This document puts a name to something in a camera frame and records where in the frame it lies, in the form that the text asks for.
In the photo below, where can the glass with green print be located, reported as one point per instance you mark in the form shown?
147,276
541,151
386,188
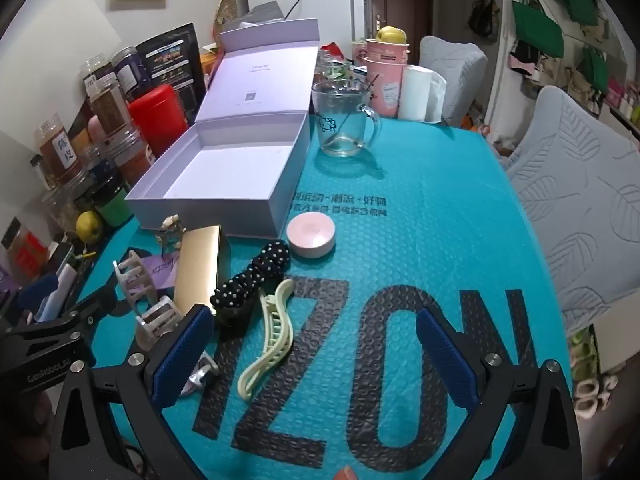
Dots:
334,70

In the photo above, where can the tall brown spice jar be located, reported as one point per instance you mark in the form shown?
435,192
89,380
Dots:
107,110

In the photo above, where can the black pouch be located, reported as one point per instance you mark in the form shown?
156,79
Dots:
172,60

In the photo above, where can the small clear jar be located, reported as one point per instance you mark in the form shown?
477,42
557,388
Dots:
65,207

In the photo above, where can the orange packet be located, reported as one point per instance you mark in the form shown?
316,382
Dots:
210,67

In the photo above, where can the pink paper cup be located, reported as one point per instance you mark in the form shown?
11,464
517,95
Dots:
382,90
387,52

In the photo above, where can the clear jar dark label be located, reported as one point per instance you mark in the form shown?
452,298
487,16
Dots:
97,72

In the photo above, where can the lavender gift box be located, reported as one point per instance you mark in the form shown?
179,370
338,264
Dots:
225,180

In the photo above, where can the paper towel roll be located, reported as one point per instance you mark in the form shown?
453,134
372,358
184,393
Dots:
415,95

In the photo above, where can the small purple box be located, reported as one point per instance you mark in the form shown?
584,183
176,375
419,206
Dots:
160,267

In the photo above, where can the white fridge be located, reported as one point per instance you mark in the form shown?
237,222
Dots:
330,5

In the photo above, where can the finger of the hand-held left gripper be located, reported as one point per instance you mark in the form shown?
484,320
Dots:
95,307
37,292

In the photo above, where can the brown patterned hair clip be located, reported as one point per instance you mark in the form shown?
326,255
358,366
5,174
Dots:
170,230

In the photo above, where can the white plastic tube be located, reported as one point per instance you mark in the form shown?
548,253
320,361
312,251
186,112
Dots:
60,290

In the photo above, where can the teal bubble mat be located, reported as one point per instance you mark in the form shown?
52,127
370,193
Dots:
400,210

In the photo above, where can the patterned paper cup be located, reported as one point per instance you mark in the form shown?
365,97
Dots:
359,52

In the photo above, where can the pink round case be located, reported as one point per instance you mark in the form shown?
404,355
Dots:
310,235

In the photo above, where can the pale green hair claw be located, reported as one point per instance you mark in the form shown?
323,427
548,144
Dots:
272,340

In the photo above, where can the yellow lemon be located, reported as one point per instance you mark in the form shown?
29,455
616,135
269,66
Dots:
90,226

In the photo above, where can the white label spice jar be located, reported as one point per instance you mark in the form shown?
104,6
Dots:
57,155

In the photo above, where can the woven fan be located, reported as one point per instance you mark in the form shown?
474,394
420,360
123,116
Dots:
227,12

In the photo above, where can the glass mug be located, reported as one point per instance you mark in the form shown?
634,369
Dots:
325,110

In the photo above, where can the clear jar red spice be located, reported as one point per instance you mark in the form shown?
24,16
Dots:
132,160

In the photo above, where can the grey plastic bag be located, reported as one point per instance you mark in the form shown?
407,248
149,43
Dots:
265,12

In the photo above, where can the dark jar green label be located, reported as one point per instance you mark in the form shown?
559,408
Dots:
112,207

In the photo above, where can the red canister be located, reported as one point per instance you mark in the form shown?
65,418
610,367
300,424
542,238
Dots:
157,120

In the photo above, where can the dark metal tin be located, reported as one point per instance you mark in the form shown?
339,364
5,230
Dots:
60,255

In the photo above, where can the black polka-dot hair clip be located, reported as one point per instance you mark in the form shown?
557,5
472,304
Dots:
250,275

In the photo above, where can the metal spoon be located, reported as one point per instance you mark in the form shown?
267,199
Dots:
358,144

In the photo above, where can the yellow pear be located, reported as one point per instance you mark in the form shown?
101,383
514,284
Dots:
391,35

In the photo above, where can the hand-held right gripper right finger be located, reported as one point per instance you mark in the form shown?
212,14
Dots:
447,355

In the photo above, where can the person's right hand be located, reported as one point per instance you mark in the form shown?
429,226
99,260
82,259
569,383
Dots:
346,473

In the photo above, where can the dark hanging handbag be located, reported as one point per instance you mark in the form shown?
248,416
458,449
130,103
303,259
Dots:
482,10

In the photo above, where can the dark purple jar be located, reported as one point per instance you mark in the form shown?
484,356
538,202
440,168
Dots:
127,72

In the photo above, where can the red label packet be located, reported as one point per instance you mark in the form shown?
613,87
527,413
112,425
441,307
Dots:
27,255

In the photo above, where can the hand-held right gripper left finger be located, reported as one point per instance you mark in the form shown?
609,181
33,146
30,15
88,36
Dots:
182,355

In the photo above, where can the pink bottle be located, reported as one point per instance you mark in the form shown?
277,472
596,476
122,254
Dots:
96,127

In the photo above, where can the grey quilted chair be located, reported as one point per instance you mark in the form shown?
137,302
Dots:
575,185
455,75

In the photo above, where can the brown door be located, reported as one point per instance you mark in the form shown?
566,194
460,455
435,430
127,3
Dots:
400,0

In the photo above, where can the gold rectangular box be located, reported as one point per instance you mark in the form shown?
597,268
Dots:
197,270

